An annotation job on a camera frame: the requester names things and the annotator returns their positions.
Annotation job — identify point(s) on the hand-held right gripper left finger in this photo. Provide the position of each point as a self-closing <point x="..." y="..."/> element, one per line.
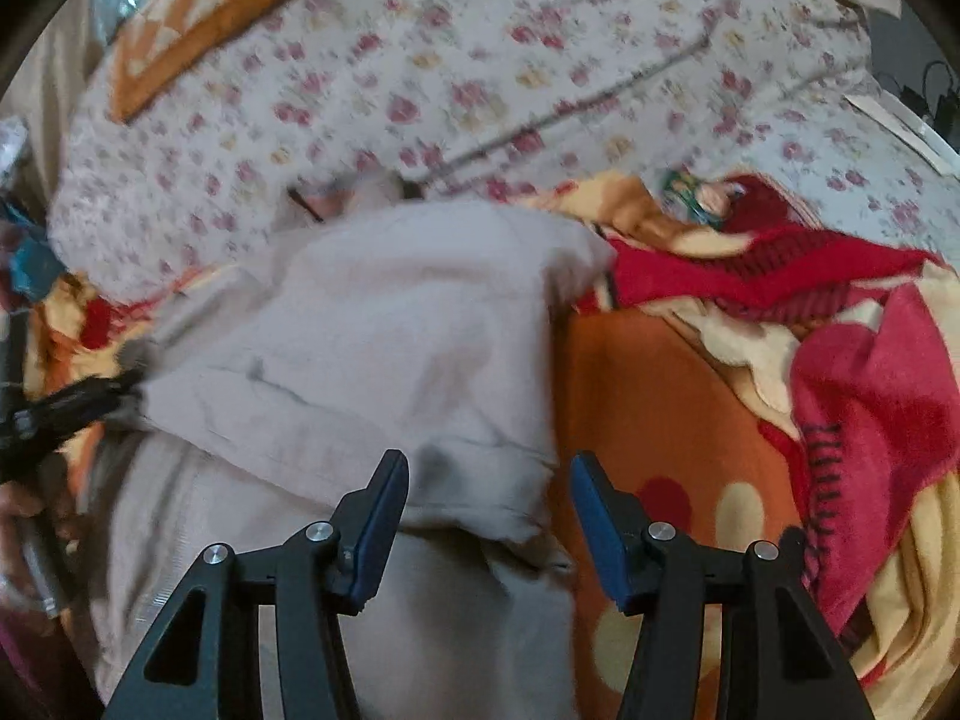
<point x="379" y="540"/>

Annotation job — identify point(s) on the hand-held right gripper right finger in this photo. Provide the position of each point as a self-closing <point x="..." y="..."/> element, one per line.
<point x="600" y="532"/>

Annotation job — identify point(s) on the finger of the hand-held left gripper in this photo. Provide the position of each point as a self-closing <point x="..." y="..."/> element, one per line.
<point x="82" y="397"/>

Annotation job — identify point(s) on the beige garment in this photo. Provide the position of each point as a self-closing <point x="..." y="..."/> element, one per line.
<point x="375" y="330"/>

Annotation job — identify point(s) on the blue plastic bag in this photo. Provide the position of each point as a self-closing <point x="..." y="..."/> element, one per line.
<point x="34" y="270"/>

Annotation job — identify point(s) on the orange red printed blanket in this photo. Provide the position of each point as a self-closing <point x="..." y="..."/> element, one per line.
<point x="660" y="405"/>

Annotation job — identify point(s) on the beige curtain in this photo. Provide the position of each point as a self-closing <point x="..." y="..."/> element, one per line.
<point x="60" y="90"/>

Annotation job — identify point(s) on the orange checkered cushion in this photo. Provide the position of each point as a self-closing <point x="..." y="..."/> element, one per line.
<point x="187" y="22"/>

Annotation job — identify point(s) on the floral bedsheet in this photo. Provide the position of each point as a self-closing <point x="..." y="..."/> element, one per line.
<point x="862" y="165"/>

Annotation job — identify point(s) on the floral quilt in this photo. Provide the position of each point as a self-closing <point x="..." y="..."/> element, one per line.
<point x="420" y="67"/>

